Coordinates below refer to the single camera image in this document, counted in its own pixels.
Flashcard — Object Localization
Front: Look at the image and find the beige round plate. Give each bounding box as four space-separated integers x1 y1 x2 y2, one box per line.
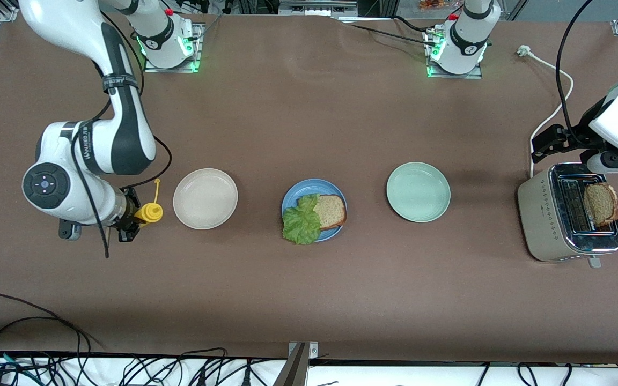
173 168 239 231

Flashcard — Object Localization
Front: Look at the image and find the white toaster power cable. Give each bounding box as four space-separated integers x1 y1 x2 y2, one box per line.
517 45 575 179

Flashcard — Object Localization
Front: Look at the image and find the light green round plate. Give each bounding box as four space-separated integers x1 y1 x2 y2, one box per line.
386 162 452 223

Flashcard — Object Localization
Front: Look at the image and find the blue round plate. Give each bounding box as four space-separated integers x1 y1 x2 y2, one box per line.
281 179 348 243

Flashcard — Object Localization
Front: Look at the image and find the silver metal bracket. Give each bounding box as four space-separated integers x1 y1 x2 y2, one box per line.
288 341 319 359

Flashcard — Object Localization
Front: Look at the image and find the yellow mustard squeeze bottle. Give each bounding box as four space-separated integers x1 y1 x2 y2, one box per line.
134 179 164 229

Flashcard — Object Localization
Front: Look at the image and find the brown bread slice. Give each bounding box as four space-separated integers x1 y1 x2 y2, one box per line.
584 183 618 226
312 195 348 231

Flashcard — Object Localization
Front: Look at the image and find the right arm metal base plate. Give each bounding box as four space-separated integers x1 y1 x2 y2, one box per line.
143 23 203 73

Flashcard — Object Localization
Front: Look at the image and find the green lettuce leaf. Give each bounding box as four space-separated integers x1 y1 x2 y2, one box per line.
282 194 322 246

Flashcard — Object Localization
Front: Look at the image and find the black cable loop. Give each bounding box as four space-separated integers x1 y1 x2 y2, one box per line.
178 347 229 386

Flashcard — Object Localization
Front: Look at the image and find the black base cable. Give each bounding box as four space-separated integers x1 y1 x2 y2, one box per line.
336 16 441 48

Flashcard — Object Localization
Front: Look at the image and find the grey metal box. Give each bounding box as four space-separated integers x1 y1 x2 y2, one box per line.
278 0 358 17

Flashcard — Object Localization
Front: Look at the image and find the long black table cable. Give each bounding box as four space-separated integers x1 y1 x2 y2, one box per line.
0 292 103 352

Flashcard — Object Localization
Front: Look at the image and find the brown table cover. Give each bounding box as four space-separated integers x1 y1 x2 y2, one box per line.
0 10 618 366

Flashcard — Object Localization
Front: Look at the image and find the dark aluminium profile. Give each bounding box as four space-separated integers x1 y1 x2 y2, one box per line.
273 343 310 386

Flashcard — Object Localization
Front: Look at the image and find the beige chrome toaster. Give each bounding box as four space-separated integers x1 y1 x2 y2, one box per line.
517 162 618 269

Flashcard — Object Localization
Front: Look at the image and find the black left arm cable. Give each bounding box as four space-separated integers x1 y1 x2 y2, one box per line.
555 0 595 141

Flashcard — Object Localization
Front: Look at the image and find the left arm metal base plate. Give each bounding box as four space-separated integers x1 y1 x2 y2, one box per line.
425 28 484 80

